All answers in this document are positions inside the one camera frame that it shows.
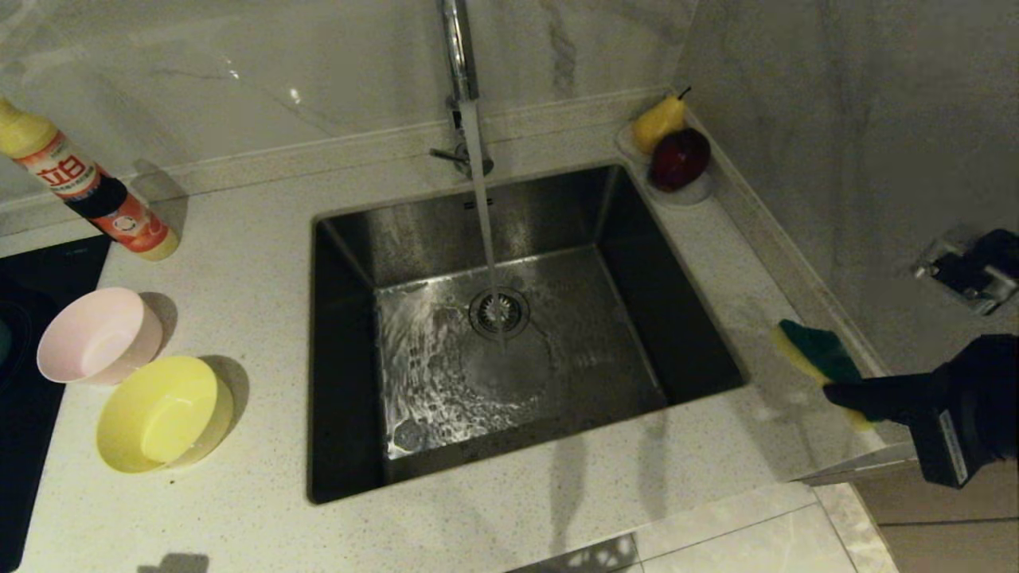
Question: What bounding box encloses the green and yellow sponge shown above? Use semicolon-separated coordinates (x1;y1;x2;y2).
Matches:
771;319;876;432

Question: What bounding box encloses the chrome faucet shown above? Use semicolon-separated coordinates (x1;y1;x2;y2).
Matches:
430;0;495;179

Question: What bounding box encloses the yellow plastic bowl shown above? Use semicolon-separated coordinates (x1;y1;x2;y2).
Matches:
96;355;235;475

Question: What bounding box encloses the pink plastic bowl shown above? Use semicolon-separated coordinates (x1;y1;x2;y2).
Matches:
37;286;165;387

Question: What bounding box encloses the orange dish soap bottle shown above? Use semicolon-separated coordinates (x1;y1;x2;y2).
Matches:
0;97;181;262

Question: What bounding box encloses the stainless steel sink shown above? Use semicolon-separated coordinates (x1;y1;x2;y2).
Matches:
306;162;749;506

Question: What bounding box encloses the round metal sink drain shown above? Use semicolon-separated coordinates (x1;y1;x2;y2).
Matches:
467;285;531;341

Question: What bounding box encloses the small white dish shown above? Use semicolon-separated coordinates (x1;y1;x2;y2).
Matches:
615;119;715;209

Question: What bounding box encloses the dark red apple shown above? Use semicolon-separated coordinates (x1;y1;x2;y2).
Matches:
648;127;712;192

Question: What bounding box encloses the yellow pear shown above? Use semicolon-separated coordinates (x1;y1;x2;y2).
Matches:
633;86;693;154

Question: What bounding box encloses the black induction cooktop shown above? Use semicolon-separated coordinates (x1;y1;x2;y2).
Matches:
0;234;112;573

